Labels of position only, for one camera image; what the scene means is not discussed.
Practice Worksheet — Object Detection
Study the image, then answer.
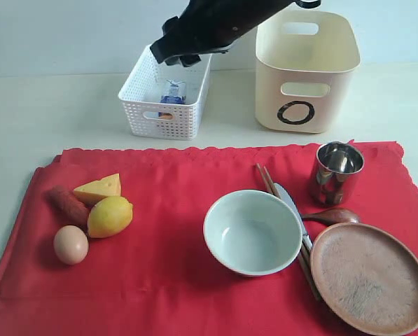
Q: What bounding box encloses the right wooden chopstick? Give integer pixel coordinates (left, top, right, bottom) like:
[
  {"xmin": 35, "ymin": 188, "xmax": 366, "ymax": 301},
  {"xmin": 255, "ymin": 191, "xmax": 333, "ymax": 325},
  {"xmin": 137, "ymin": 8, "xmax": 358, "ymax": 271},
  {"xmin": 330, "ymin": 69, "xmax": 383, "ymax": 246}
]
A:
[{"xmin": 261, "ymin": 165, "xmax": 322, "ymax": 301}]

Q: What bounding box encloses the white perforated plastic basket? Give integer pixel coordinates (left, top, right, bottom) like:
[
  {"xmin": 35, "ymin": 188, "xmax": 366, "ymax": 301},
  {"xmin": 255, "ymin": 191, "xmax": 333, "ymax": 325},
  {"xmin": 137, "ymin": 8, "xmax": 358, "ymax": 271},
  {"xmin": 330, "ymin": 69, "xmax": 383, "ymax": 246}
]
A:
[{"xmin": 118, "ymin": 45, "xmax": 211, "ymax": 140}]

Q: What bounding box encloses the white ceramic bowl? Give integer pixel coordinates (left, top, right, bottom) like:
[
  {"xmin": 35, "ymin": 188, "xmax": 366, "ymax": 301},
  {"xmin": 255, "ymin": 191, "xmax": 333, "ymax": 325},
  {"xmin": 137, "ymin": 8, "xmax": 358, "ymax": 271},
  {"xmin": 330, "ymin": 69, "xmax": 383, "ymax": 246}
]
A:
[{"xmin": 203, "ymin": 190, "xmax": 302, "ymax": 277}]

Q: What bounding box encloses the wooden chopstick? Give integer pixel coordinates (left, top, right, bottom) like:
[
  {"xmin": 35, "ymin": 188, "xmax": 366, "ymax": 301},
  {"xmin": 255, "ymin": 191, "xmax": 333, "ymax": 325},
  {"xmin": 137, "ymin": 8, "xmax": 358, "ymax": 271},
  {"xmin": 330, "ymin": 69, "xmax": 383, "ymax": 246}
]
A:
[
  {"xmin": 261, "ymin": 165, "xmax": 322, "ymax": 301},
  {"xmin": 254, "ymin": 162, "xmax": 319, "ymax": 302}
]

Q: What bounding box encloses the red sausage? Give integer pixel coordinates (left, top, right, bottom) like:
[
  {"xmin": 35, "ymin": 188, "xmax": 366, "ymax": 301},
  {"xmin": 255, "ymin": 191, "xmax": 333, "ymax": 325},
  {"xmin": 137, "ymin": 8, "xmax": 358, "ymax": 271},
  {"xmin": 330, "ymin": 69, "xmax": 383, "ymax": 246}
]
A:
[{"xmin": 48, "ymin": 185, "xmax": 90, "ymax": 228}]

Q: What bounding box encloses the silver table knife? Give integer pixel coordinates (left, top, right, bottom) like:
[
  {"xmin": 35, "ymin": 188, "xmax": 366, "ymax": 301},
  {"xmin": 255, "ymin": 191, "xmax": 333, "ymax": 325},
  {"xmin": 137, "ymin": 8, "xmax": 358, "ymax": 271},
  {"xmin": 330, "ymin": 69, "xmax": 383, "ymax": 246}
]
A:
[{"xmin": 274, "ymin": 183, "xmax": 312, "ymax": 252}]

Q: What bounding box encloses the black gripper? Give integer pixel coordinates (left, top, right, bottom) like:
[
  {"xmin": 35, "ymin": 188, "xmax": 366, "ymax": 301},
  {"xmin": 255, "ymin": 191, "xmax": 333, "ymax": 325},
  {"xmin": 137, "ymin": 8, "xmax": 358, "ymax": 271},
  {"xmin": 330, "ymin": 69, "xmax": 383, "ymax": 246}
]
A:
[{"xmin": 150, "ymin": 0, "xmax": 293, "ymax": 67}]

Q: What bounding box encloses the left wooden chopstick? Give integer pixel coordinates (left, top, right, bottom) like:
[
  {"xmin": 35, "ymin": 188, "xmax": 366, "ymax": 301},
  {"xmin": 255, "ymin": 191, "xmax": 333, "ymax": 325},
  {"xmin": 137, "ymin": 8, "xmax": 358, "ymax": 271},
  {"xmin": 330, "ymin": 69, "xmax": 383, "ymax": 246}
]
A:
[{"xmin": 254, "ymin": 162, "xmax": 319, "ymax": 302}]

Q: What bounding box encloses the yellow lemon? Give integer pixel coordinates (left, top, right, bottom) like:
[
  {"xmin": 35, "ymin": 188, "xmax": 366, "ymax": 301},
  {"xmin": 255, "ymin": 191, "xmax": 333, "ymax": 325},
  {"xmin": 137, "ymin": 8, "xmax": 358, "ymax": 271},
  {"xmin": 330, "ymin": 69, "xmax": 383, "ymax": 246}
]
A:
[{"xmin": 87, "ymin": 196, "xmax": 133, "ymax": 239}]

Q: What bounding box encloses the brown egg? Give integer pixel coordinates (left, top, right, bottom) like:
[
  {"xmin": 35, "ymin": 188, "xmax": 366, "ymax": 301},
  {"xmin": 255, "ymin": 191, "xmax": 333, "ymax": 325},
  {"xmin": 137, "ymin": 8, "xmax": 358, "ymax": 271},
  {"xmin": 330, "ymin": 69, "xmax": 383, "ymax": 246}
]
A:
[{"xmin": 53, "ymin": 225, "xmax": 89, "ymax": 265}]

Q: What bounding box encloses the red table cloth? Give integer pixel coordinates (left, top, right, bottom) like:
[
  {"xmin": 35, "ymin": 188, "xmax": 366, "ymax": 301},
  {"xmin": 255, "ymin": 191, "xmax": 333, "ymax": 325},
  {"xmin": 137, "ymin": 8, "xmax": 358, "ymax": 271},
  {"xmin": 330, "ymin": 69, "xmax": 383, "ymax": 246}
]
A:
[{"xmin": 0, "ymin": 139, "xmax": 418, "ymax": 336}]

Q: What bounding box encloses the orange fried chicken piece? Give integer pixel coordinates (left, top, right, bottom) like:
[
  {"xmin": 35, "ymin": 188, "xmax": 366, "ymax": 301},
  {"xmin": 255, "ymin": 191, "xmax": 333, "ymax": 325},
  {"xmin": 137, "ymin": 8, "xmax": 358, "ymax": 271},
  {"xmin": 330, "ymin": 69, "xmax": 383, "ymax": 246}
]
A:
[{"xmin": 158, "ymin": 113, "xmax": 173, "ymax": 120}]

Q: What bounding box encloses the brown wooden plate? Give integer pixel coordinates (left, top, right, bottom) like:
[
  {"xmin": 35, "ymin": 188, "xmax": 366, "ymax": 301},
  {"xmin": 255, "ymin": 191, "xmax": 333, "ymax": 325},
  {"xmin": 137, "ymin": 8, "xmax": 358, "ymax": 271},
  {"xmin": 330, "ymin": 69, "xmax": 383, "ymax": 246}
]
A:
[{"xmin": 310, "ymin": 223, "xmax": 418, "ymax": 335}]

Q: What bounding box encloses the dark wooden spoon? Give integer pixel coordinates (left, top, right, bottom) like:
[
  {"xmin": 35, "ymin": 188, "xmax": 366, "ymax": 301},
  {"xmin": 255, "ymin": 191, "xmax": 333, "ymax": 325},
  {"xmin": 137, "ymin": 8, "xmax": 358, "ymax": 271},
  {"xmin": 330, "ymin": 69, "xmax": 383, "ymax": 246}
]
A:
[{"xmin": 301, "ymin": 207, "xmax": 360, "ymax": 225}]

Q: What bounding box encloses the blue white milk carton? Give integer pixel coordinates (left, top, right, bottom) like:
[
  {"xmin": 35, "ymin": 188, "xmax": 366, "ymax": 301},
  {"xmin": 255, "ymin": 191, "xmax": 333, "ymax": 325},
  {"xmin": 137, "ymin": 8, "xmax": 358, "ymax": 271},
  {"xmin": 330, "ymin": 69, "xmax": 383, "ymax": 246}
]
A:
[{"xmin": 160, "ymin": 80, "xmax": 187, "ymax": 104}]

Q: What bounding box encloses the stainless steel cup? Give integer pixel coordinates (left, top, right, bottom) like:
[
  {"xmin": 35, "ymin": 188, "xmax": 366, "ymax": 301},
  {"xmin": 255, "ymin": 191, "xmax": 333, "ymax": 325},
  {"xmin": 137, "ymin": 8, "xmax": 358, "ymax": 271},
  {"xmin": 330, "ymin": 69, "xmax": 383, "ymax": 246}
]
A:
[{"xmin": 308, "ymin": 141, "xmax": 365, "ymax": 207}]

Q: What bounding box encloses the yellow cheese wedge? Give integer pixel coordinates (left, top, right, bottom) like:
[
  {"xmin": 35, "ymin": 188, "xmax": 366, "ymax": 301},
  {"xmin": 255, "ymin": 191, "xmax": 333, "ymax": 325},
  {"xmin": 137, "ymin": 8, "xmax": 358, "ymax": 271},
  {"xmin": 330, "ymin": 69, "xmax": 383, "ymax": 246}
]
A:
[{"xmin": 73, "ymin": 174, "xmax": 121, "ymax": 206}]

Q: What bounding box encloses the cream plastic bin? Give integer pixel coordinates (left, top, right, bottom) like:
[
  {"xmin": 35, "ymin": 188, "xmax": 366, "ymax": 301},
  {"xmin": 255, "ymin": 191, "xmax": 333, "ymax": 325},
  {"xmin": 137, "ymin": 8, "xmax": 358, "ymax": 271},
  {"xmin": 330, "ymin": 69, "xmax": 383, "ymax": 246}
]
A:
[{"xmin": 255, "ymin": 9, "xmax": 361, "ymax": 134}]

